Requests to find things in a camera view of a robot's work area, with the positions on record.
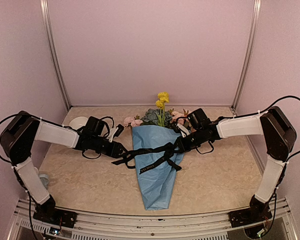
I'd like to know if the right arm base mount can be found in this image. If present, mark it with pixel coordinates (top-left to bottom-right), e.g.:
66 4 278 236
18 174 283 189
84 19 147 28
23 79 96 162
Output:
228 207 273 228

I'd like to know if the white ceramic bowl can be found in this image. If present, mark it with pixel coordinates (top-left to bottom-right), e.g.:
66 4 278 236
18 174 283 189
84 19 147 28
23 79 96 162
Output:
69 116 88 130

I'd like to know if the yellow fake flower stem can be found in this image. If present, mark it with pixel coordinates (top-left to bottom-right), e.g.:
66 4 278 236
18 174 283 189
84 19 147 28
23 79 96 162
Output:
155 92 170 127

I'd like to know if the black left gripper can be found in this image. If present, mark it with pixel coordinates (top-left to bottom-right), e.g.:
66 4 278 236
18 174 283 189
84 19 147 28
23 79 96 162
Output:
91 135 129 158

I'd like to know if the pale pink fake flower stem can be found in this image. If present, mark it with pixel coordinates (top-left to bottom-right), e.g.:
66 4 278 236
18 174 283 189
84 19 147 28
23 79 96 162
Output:
169 109 191 128

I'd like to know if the blue fake flower bunch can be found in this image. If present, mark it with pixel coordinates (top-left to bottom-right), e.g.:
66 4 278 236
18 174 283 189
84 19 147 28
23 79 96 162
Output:
141 108 172 128

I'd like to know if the blue wrapping paper sheet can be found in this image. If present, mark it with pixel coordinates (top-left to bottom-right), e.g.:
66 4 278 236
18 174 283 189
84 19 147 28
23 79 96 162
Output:
132 125 181 211

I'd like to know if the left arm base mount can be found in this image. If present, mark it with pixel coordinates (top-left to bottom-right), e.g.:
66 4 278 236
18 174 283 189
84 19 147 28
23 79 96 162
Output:
33 208 77 229

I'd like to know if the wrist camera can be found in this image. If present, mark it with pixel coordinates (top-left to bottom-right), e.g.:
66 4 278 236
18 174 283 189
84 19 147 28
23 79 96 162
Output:
107 124 125 143
173 122 190 138

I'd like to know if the black printed ribbon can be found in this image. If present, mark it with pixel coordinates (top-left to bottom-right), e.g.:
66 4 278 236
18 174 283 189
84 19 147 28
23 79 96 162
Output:
112 142 182 174

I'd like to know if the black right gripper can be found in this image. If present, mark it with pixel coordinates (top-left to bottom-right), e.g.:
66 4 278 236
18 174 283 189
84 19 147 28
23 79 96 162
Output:
170 128 206 154

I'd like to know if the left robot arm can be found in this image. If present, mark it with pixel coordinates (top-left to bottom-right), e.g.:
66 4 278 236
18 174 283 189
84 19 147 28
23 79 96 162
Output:
0 110 128 223

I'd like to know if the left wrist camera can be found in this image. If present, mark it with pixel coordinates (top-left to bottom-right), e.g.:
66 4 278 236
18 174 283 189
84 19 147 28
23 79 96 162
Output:
107 124 125 143

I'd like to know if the aluminium front frame rail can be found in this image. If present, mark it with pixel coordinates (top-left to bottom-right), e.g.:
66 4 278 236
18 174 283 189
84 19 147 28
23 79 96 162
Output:
7 197 298 240

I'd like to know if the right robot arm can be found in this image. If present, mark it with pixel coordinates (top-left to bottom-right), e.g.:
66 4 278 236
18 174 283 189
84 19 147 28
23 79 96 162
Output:
165 99 300 219

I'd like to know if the aluminium corner post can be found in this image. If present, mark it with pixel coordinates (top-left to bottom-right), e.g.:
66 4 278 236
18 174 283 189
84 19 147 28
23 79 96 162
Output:
231 0 262 111
40 0 72 111

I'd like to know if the aluminium corner post right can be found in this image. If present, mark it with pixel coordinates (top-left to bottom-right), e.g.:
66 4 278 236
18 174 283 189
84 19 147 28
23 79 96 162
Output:
231 0 262 111

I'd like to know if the aluminium corner post left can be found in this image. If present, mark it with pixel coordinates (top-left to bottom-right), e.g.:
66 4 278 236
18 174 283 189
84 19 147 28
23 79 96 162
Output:
40 0 72 111

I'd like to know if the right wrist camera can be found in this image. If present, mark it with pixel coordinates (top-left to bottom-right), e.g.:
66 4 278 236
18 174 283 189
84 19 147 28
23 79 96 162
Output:
173 122 190 138

